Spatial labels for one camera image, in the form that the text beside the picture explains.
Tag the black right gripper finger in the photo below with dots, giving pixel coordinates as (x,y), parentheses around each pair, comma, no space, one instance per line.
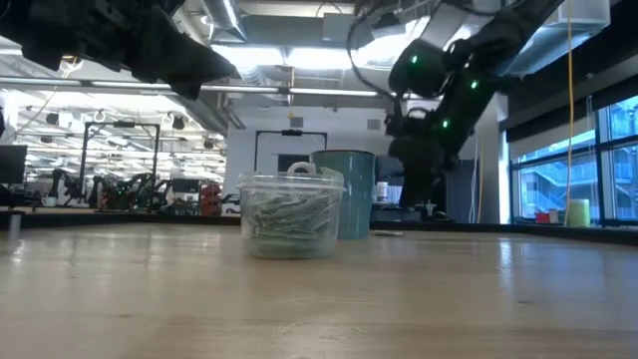
(418,192)

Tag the clear plastic container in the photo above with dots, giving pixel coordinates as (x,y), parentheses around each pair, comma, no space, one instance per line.
(291,251)

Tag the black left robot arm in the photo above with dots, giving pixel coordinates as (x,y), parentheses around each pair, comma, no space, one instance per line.
(10,20)

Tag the black ceiling-hung fixture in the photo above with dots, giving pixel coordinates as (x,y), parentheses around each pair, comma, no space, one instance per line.
(52,118)
(178,122)

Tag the white bottle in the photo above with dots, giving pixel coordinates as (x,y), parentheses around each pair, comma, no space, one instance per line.
(382,192)

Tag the black cabinet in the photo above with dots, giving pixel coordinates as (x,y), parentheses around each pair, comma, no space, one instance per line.
(461,189)

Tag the teal mug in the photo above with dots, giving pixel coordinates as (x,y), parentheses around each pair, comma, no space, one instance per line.
(356,199)

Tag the black monitor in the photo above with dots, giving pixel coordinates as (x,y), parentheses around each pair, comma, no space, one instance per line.
(185,185)
(12,163)

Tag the long ceiling light tube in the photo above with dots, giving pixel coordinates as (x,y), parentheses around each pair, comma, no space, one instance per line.
(329,92)

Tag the red object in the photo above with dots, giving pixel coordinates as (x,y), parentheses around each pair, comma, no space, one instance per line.
(210,199)

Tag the distant black robot station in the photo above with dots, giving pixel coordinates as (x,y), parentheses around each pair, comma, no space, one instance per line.
(134,192)

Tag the red box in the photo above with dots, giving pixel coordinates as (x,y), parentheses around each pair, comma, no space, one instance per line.
(543,218)

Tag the yellow-green cylinder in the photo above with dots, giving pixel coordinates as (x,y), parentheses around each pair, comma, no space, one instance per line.
(579,213)

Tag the white mug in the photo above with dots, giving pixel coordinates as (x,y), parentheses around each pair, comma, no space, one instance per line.
(50,201)

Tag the grey wall vent grille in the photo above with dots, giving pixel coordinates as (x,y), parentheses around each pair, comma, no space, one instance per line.
(374,124)
(296,122)

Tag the black metal frame stand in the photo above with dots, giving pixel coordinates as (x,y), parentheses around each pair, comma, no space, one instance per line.
(122,123)

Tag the black frame with camera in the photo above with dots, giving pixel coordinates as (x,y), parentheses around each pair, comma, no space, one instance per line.
(291,132)

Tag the black table edge rail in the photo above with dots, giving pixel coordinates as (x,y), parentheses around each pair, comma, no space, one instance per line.
(99,218)

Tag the grey table post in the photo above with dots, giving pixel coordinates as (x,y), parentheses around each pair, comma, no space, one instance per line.
(14,227)

